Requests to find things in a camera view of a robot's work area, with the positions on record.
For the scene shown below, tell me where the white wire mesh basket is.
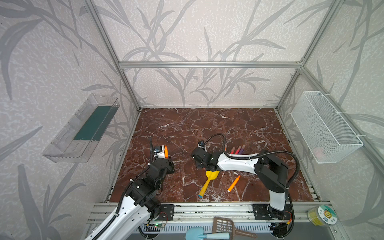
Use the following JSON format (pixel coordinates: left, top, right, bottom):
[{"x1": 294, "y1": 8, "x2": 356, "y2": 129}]
[{"x1": 291, "y1": 91, "x2": 364, "y2": 164}]

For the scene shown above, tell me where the clear plastic wall bin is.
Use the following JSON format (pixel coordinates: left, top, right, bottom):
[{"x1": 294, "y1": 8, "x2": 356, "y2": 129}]
[{"x1": 42, "y1": 94, "x2": 120, "y2": 163}]

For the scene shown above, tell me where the red marker pen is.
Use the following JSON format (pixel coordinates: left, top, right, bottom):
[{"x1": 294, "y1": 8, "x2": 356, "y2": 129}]
[{"x1": 235, "y1": 146, "x2": 242, "y2": 155}]

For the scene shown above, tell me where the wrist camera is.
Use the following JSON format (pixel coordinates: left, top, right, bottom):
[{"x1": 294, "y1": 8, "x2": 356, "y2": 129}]
[
  {"x1": 198, "y1": 141, "x2": 206, "y2": 149},
  {"x1": 153, "y1": 145, "x2": 166, "y2": 159}
]

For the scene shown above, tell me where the teal toy shovel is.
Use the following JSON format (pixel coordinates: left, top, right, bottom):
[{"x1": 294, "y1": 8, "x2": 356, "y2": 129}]
[{"x1": 185, "y1": 227, "x2": 230, "y2": 240}]

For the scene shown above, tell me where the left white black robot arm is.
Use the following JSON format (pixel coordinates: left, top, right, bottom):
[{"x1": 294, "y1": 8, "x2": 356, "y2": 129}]
[{"x1": 86, "y1": 158, "x2": 175, "y2": 240}]

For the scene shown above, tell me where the aluminium mounting rail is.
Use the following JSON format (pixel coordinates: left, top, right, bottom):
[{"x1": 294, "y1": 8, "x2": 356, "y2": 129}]
[{"x1": 89, "y1": 201, "x2": 343, "y2": 226}]

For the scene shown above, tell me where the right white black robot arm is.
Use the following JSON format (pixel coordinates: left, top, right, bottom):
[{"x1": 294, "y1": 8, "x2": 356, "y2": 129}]
[{"x1": 191, "y1": 147, "x2": 300, "y2": 220}]

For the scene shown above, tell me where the purple capped marker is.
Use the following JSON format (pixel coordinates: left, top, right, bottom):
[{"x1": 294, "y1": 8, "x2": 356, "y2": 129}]
[{"x1": 239, "y1": 145, "x2": 246, "y2": 155}]

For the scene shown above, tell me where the brown toy slotted spatula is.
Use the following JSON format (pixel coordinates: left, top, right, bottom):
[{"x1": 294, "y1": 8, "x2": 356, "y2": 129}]
[{"x1": 213, "y1": 217, "x2": 257, "y2": 240}]

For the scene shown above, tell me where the orange capped marker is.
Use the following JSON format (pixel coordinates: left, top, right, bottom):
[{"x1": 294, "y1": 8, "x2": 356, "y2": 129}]
[
  {"x1": 164, "y1": 145, "x2": 169, "y2": 159},
  {"x1": 227, "y1": 176, "x2": 241, "y2": 193}
]

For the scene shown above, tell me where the yellow-green tape roll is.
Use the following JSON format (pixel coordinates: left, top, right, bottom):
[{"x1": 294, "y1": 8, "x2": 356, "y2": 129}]
[{"x1": 307, "y1": 205, "x2": 338, "y2": 227}]

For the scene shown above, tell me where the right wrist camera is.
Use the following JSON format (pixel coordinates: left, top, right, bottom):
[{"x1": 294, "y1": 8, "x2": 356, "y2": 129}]
[{"x1": 198, "y1": 141, "x2": 206, "y2": 149}]

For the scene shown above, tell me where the yellow toy shovel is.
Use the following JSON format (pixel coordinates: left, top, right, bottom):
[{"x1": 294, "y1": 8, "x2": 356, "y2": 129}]
[{"x1": 198, "y1": 171, "x2": 220, "y2": 198}]

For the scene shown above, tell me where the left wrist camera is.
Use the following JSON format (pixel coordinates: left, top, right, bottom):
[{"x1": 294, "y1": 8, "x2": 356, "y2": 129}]
[{"x1": 153, "y1": 145, "x2": 166, "y2": 159}]

